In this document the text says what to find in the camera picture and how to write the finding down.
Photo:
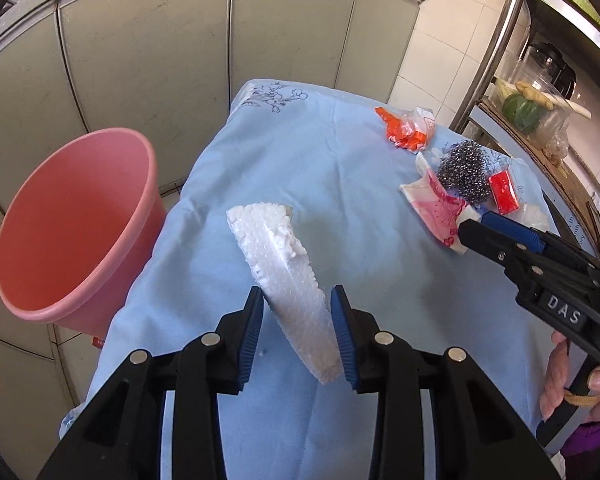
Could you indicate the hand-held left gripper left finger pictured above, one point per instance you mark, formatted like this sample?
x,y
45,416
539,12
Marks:
x,y
247,340

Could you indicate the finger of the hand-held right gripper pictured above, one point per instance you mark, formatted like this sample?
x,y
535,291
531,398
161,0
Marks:
x,y
490,245
510,230

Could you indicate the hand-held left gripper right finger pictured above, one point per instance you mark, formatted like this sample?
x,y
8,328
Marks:
x,y
342,335

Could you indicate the pink and white wrapper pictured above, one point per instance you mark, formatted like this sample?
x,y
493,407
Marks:
x,y
440,210

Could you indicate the white foam piece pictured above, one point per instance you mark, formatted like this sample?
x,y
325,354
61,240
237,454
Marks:
x,y
280,270

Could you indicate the pink plastic bucket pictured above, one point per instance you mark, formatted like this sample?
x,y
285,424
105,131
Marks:
x,y
70,220

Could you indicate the person's right forearm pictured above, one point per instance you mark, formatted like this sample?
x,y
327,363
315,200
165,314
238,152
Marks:
x,y
597,437

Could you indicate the person's right hand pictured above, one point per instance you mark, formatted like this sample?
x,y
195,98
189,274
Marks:
x,y
555,380

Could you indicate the clear plastic bag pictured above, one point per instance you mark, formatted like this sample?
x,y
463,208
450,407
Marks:
x,y
532,217

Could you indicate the cardboard sheet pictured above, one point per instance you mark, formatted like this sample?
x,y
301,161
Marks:
x,y
575,195

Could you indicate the steel wool scrubber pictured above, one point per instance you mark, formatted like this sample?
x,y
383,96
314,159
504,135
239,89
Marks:
x,y
465,170

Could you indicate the plastic bag of food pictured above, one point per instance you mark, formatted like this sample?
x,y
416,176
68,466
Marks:
x,y
556,150

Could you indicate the clear plastic container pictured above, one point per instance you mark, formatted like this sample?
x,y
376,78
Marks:
x,y
550,120

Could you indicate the green squash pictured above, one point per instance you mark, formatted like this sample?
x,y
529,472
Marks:
x,y
522,112

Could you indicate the white radish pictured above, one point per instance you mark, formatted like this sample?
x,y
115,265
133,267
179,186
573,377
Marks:
x,y
572,107

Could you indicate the ginger root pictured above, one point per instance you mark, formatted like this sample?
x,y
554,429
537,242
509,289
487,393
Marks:
x,y
535,94

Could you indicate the orange and white wrapper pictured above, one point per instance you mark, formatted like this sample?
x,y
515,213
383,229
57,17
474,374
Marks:
x,y
405,132

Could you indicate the light blue floral cloth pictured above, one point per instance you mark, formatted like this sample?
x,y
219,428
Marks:
x,y
330,170

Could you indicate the metal shelf rack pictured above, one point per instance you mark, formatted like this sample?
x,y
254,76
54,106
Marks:
x,y
500,35

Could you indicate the pale green kitchen cabinet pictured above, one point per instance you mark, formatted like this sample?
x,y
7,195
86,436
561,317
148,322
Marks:
x,y
155,50

